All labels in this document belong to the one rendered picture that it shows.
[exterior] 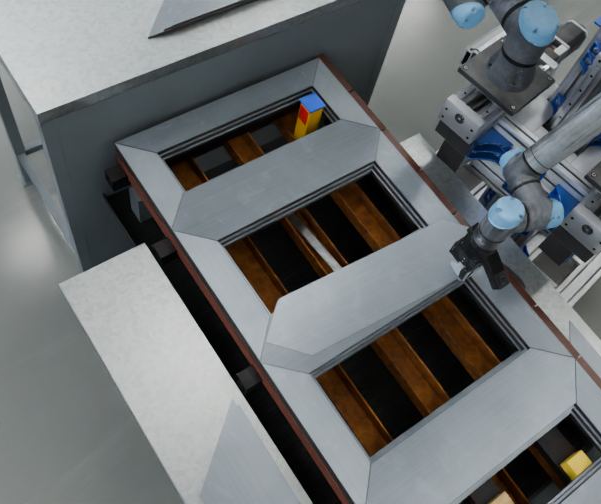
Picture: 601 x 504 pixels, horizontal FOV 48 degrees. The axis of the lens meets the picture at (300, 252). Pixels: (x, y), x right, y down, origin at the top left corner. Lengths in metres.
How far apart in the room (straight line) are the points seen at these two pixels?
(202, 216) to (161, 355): 0.40
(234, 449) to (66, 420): 1.00
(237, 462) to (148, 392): 0.30
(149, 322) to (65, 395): 0.82
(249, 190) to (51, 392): 1.13
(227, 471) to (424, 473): 0.48
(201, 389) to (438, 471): 0.63
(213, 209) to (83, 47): 0.57
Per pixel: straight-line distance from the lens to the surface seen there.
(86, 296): 1.92
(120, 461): 2.54
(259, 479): 1.72
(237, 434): 1.74
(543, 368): 1.95
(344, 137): 2.12
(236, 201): 1.93
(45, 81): 1.95
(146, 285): 1.92
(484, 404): 1.85
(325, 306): 1.81
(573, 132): 1.72
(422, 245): 1.97
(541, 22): 2.07
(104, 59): 1.98
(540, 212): 1.73
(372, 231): 2.16
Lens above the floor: 2.48
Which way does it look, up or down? 61 degrees down
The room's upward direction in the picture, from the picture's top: 18 degrees clockwise
